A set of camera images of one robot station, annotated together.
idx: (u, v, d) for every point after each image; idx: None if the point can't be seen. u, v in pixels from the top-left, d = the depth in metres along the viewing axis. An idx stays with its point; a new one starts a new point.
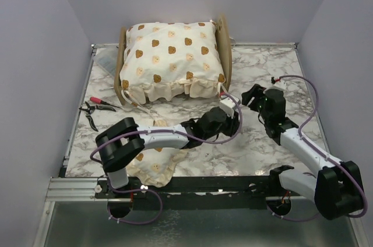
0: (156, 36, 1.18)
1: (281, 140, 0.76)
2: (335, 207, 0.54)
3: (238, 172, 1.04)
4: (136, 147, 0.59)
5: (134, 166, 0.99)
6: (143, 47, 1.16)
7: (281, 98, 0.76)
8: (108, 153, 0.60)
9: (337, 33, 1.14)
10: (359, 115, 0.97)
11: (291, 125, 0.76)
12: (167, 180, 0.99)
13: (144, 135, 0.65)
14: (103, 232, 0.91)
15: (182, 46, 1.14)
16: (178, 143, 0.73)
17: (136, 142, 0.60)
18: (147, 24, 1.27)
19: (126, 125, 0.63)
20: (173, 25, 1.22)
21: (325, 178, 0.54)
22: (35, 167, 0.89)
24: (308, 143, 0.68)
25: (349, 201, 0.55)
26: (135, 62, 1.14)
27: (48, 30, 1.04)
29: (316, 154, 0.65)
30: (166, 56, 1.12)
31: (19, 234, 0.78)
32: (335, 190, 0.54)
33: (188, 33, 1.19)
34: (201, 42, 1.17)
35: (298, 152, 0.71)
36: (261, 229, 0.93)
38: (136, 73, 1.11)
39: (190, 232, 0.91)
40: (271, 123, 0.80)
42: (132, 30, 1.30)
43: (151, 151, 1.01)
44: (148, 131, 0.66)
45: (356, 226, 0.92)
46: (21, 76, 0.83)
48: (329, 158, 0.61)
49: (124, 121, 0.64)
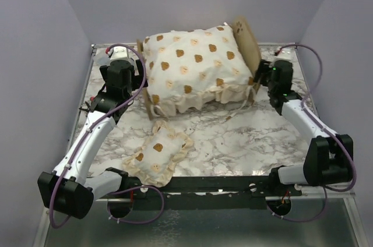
0: (179, 46, 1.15)
1: (282, 111, 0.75)
2: (321, 176, 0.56)
3: (238, 172, 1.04)
4: (72, 191, 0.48)
5: (134, 166, 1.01)
6: (167, 59, 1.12)
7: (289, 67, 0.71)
8: (66, 210, 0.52)
9: (337, 32, 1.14)
10: (359, 115, 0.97)
11: (295, 96, 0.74)
12: (167, 180, 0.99)
13: (69, 172, 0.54)
14: (103, 232, 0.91)
15: (208, 55, 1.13)
16: (106, 127, 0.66)
17: (70, 184, 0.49)
18: (164, 34, 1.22)
19: (46, 186, 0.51)
20: (193, 33, 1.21)
21: (316, 145, 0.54)
22: (35, 166, 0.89)
24: (308, 114, 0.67)
25: (338, 173, 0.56)
26: (164, 76, 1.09)
27: (48, 28, 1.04)
29: (313, 123, 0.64)
30: (196, 66, 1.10)
31: (20, 233, 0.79)
32: (324, 159, 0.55)
33: (211, 39, 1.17)
34: (225, 48, 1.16)
35: (296, 121, 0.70)
36: (261, 229, 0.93)
38: (165, 86, 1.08)
39: (190, 232, 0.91)
40: (275, 93, 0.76)
42: (149, 41, 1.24)
43: (151, 151, 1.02)
44: (69, 165, 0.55)
45: (356, 226, 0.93)
46: (21, 75, 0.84)
48: (325, 129, 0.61)
49: (39, 184, 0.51)
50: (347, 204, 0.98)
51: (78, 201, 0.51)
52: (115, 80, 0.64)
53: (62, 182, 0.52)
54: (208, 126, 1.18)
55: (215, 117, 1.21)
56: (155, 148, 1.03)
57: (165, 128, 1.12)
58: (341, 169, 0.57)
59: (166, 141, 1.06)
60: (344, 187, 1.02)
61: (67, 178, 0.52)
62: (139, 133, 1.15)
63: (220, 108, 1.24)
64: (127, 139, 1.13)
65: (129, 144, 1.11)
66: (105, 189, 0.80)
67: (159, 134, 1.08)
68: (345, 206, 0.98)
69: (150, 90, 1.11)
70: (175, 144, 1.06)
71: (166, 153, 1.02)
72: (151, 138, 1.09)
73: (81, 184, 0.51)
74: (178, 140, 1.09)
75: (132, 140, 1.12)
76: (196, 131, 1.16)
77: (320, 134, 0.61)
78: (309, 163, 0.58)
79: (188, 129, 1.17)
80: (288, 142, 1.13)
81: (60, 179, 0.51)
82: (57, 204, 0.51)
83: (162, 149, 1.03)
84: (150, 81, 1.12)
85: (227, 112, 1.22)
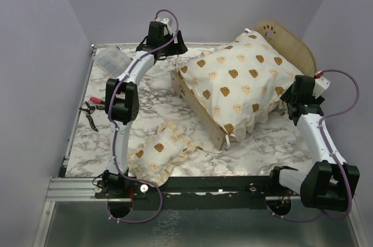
0: (229, 67, 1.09)
1: (298, 122, 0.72)
2: (315, 197, 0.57)
3: (238, 172, 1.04)
4: (131, 90, 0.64)
5: (133, 162, 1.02)
6: (226, 84, 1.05)
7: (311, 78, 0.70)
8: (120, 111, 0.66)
9: (338, 32, 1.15)
10: (360, 114, 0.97)
11: (316, 110, 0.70)
12: (162, 181, 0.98)
13: (127, 80, 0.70)
14: (103, 233, 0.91)
15: (260, 67, 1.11)
16: (150, 62, 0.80)
17: (130, 86, 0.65)
18: (206, 59, 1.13)
19: (111, 86, 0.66)
20: (234, 49, 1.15)
21: (319, 170, 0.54)
22: (35, 166, 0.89)
24: (322, 134, 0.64)
25: (333, 200, 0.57)
26: (230, 104, 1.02)
27: (48, 28, 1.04)
29: (323, 145, 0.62)
30: (257, 83, 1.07)
31: (20, 233, 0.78)
32: (321, 184, 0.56)
33: (254, 51, 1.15)
34: (270, 55, 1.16)
35: (309, 137, 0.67)
36: (261, 229, 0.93)
38: (235, 112, 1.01)
39: (190, 232, 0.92)
40: (295, 102, 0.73)
42: (189, 69, 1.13)
43: (151, 151, 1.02)
44: (127, 74, 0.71)
45: (355, 226, 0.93)
46: (22, 74, 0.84)
48: (334, 155, 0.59)
49: (108, 84, 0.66)
50: None
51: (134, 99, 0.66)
52: (155, 32, 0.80)
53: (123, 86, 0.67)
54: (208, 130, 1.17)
55: None
56: (155, 148, 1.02)
57: (168, 127, 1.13)
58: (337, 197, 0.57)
59: (169, 142, 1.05)
60: None
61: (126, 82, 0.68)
62: (139, 133, 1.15)
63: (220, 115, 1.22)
64: None
65: (129, 144, 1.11)
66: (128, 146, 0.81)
67: (163, 134, 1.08)
68: None
69: (218, 120, 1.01)
70: (176, 148, 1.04)
71: (167, 154, 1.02)
72: (154, 137, 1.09)
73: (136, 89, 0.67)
74: (180, 144, 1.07)
75: (132, 140, 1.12)
76: (196, 131, 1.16)
77: (327, 159, 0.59)
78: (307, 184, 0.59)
79: (188, 129, 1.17)
80: (288, 142, 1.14)
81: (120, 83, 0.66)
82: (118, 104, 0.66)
83: (162, 150, 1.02)
84: (214, 110, 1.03)
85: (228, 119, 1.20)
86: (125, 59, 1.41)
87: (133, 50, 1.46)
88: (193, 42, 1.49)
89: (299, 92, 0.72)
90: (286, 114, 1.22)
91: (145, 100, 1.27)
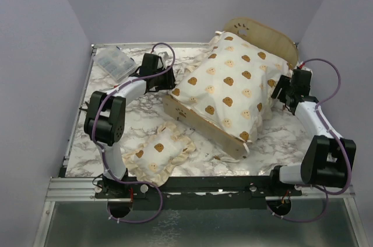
0: (221, 77, 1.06)
1: (296, 110, 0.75)
2: (316, 173, 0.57)
3: (238, 172, 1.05)
4: (120, 102, 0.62)
5: (133, 162, 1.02)
6: (228, 94, 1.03)
7: (307, 71, 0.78)
8: (105, 128, 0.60)
9: (339, 32, 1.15)
10: (359, 115, 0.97)
11: (312, 99, 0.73)
12: (162, 180, 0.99)
13: (116, 94, 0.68)
14: (102, 233, 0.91)
15: (250, 66, 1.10)
16: (139, 89, 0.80)
17: (118, 99, 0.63)
18: (195, 75, 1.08)
19: (98, 98, 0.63)
20: (218, 57, 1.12)
21: (317, 144, 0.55)
22: (35, 167, 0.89)
24: (319, 116, 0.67)
25: (333, 176, 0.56)
26: (238, 112, 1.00)
27: (48, 30, 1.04)
29: (320, 124, 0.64)
30: (254, 82, 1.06)
31: (20, 233, 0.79)
32: (320, 157, 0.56)
33: (239, 53, 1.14)
34: (254, 51, 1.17)
35: (308, 123, 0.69)
36: (262, 229, 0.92)
38: (245, 118, 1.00)
39: (190, 232, 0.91)
40: (293, 93, 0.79)
42: (182, 90, 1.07)
43: (152, 151, 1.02)
44: (117, 90, 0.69)
45: (355, 226, 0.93)
46: (22, 76, 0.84)
48: (331, 130, 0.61)
49: (92, 96, 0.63)
50: (347, 204, 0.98)
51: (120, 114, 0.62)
52: (149, 63, 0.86)
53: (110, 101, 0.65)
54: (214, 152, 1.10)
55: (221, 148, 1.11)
56: (155, 148, 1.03)
57: (168, 128, 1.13)
58: (337, 173, 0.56)
59: (169, 142, 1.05)
60: None
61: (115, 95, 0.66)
62: (139, 133, 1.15)
63: None
64: (127, 138, 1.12)
65: (129, 144, 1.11)
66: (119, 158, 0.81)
67: (163, 134, 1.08)
68: (345, 206, 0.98)
69: (232, 132, 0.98)
70: (176, 147, 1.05)
71: (168, 155, 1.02)
72: (154, 137, 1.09)
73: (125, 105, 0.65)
74: (180, 144, 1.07)
75: (132, 140, 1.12)
76: (196, 131, 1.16)
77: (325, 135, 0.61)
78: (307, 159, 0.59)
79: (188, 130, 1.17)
80: (288, 142, 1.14)
81: (109, 96, 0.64)
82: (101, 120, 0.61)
83: (162, 149, 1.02)
84: (224, 123, 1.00)
85: None
86: (125, 59, 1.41)
87: (133, 50, 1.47)
88: (193, 42, 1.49)
89: (296, 84, 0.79)
90: (286, 114, 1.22)
91: (145, 100, 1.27)
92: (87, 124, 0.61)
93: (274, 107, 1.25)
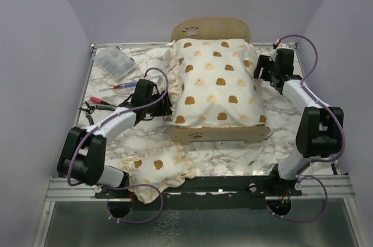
0: (213, 83, 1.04)
1: (283, 89, 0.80)
2: (310, 143, 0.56)
3: (238, 172, 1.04)
4: (98, 144, 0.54)
5: (129, 168, 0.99)
6: (230, 90, 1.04)
7: (289, 49, 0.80)
8: (79, 171, 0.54)
9: (339, 32, 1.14)
10: (359, 115, 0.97)
11: (296, 78, 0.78)
12: (151, 198, 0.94)
13: (97, 131, 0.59)
14: (102, 233, 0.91)
15: (227, 59, 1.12)
16: (129, 121, 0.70)
17: (97, 140, 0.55)
18: (190, 94, 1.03)
19: (75, 136, 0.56)
20: (197, 69, 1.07)
21: (308, 112, 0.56)
22: (35, 167, 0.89)
24: (306, 91, 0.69)
25: (327, 143, 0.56)
26: (245, 104, 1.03)
27: (48, 30, 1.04)
29: (309, 98, 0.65)
30: (239, 71, 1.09)
31: (20, 233, 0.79)
32: (314, 126, 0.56)
33: (208, 53, 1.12)
34: (217, 43, 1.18)
35: (295, 99, 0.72)
36: (261, 229, 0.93)
38: (253, 105, 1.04)
39: (190, 232, 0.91)
40: (278, 74, 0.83)
42: (184, 113, 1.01)
43: (150, 165, 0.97)
44: (99, 126, 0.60)
45: (356, 227, 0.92)
46: (22, 76, 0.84)
48: (319, 101, 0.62)
49: (70, 133, 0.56)
50: (347, 204, 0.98)
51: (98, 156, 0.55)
52: (142, 91, 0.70)
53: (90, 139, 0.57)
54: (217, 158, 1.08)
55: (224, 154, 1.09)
56: (155, 165, 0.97)
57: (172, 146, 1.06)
58: (330, 140, 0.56)
59: (169, 160, 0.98)
60: (344, 187, 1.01)
61: (95, 134, 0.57)
62: (139, 133, 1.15)
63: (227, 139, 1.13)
64: (127, 138, 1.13)
65: (129, 144, 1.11)
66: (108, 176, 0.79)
67: (168, 151, 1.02)
68: (345, 207, 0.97)
69: (250, 123, 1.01)
70: (176, 170, 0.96)
71: (165, 172, 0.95)
72: (159, 150, 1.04)
73: (104, 144, 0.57)
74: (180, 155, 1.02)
75: (132, 140, 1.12)
76: None
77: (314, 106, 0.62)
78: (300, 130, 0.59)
79: None
80: (288, 142, 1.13)
81: (89, 134, 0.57)
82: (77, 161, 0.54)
83: (162, 166, 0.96)
84: (242, 119, 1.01)
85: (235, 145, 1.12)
86: (125, 59, 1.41)
87: (133, 50, 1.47)
88: None
89: (281, 64, 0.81)
90: (285, 114, 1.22)
91: None
92: (62, 163, 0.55)
93: (274, 108, 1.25)
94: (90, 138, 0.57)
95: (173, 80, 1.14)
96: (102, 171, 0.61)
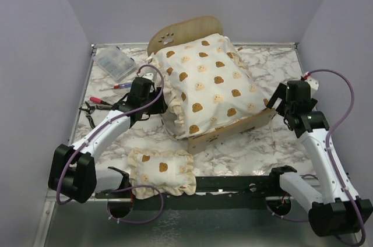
0: (212, 83, 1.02)
1: (301, 136, 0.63)
2: (328, 230, 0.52)
3: (238, 172, 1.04)
4: (84, 164, 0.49)
5: (135, 159, 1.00)
6: (232, 85, 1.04)
7: (305, 83, 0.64)
8: (70, 190, 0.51)
9: (340, 32, 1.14)
10: (359, 113, 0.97)
11: (320, 122, 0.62)
12: (144, 197, 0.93)
13: (85, 148, 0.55)
14: (102, 233, 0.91)
15: (214, 57, 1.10)
16: (123, 126, 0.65)
17: (84, 159, 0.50)
18: (196, 102, 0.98)
19: (62, 154, 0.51)
20: (192, 74, 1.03)
21: (333, 211, 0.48)
22: (35, 167, 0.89)
24: (330, 159, 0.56)
25: (342, 227, 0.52)
26: (249, 94, 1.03)
27: (48, 30, 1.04)
29: (334, 176, 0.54)
30: (229, 64, 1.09)
31: (19, 233, 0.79)
32: (336, 221, 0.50)
33: (195, 57, 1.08)
34: (198, 45, 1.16)
35: (315, 161, 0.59)
36: (261, 229, 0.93)
38: (254, 92, 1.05)
39: (190, 232, 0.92)
40: (295, 112, 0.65)
42: (196, 120, 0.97)
43: (155, 165, 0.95)
44: (87, 141, 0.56)
45: None
46: (21, 75, 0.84)
48: (347, 191, 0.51)
49: (56, 152, 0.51)
50: None
51: (88, 175, 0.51)
52: (138, 90, 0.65)
53: (78, 156, 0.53)
54: (217, 159, 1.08)
55: (224, 155, 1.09)
56: (159, 166, 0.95)
57: (184, 156, 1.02)
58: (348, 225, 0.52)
59: (173, 162, 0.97)
60: None
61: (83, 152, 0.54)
62: (139, 133, 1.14)
63: (227, 140, 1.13)
64: (127, 138, 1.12)
65: (129, 144, 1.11)
66: (105, 183, 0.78)
67: (176, 159, 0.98)
68: None
69: (259, 109, 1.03)
70: (179, 161, 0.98)
71: (167, 178, 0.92)
72: (170, 155, 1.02)
73: (93, 161, 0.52)
74: (183, 159, 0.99)
75: (132, 140, 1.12)
76: None
77: (338, 194, 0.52)
78: (320, 215, 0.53)
79: None
80: (288, 142, 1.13)
81: (76, 151, 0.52)
82: (65, 182, 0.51)
83: (166, 170, 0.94)
84: (250, 108, 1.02)
85: (236, 145, 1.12)
86: (125, 59, 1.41)
87: (133, 50, 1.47)
88: None
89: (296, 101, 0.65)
90: None
91: None
92: (51, 183, 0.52)
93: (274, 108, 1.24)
94: (78, 155, 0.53)
95: (168, 91, 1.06)
96: (96, 183, 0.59)
